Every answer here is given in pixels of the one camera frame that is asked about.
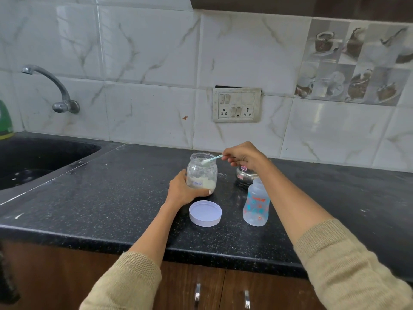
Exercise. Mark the person's right hand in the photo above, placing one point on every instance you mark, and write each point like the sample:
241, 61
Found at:
248, 154

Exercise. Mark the person's left hand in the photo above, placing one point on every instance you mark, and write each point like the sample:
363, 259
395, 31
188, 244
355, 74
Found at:
180, 190

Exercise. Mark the small steel kettle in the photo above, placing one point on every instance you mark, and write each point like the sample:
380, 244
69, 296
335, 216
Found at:
245, 177

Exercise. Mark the glass jar with white powder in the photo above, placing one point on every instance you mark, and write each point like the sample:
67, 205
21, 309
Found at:
203, 175

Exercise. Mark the lavender plastic jar lid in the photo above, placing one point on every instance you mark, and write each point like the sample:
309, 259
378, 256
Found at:
205, 213

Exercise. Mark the green plastic scoop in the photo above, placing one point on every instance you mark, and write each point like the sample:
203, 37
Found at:
209, 160

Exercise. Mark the clear printed baby bottle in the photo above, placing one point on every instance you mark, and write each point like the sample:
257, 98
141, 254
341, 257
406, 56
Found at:
255, 206

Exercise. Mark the person's left forearm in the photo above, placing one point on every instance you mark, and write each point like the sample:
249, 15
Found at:
145, 248

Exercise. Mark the person's right forearm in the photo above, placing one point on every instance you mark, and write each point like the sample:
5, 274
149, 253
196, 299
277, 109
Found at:
306, 216

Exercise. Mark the dish soap bottle green label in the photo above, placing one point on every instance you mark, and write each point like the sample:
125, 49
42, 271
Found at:
4, 121

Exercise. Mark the brown wooden cabinet door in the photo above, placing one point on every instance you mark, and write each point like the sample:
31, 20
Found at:
277, 293
64, 277

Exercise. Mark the black kitchen sink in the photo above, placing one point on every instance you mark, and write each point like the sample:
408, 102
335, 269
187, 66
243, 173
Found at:
38, 161

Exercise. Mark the dark overhead cabinet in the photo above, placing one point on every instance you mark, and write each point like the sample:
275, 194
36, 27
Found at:
290, 4

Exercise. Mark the white switch socket board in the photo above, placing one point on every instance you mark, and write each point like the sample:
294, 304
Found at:
237, 104

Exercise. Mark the curved steel wall tap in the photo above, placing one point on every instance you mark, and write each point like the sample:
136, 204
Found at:
59, 90

